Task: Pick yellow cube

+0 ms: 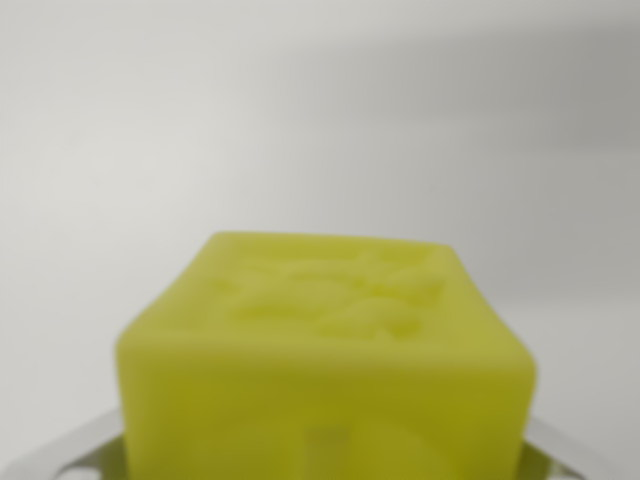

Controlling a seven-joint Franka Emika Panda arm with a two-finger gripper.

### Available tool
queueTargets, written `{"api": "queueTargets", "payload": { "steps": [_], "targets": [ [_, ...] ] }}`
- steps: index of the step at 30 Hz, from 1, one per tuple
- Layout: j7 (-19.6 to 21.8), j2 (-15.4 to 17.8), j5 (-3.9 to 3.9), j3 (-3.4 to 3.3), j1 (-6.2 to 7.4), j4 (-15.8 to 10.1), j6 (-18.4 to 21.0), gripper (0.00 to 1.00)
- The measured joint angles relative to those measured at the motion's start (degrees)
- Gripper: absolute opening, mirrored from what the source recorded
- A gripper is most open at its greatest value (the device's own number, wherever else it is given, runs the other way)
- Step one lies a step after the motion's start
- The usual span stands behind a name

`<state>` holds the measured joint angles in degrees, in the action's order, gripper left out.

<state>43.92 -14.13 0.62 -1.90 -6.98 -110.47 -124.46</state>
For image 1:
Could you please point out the yellow plastic cube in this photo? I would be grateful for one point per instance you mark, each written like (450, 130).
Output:
(325, 380)

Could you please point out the black silver gripper left finger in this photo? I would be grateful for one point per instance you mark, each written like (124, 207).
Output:
(95, 450)

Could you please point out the black silver gripper right finger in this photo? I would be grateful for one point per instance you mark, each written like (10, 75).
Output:
(542, 457)

